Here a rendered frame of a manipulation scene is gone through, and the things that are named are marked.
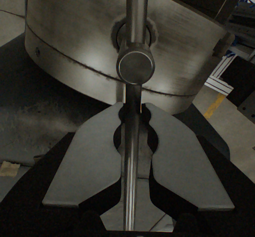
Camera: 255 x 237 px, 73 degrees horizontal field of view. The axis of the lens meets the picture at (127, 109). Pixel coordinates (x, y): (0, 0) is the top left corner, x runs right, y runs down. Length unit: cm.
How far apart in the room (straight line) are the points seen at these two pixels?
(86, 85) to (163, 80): 9
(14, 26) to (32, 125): 133
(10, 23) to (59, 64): 133
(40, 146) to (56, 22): 14
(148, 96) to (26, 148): 16
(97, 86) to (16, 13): 134
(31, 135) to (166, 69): 17
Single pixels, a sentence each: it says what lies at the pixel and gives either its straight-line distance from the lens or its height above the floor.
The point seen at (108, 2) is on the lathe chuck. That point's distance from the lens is 18.
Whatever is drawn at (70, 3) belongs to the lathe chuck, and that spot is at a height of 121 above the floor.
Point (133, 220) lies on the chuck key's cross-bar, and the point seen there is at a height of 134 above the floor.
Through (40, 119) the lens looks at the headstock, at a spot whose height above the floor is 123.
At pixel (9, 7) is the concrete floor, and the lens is 152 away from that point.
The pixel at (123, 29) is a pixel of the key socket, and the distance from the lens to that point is 18.
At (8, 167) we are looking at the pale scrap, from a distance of 26.
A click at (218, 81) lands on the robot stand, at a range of 164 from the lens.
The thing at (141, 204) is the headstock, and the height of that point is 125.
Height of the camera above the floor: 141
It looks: 54 degrees down
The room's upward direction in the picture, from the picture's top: 165 degrees clockwise
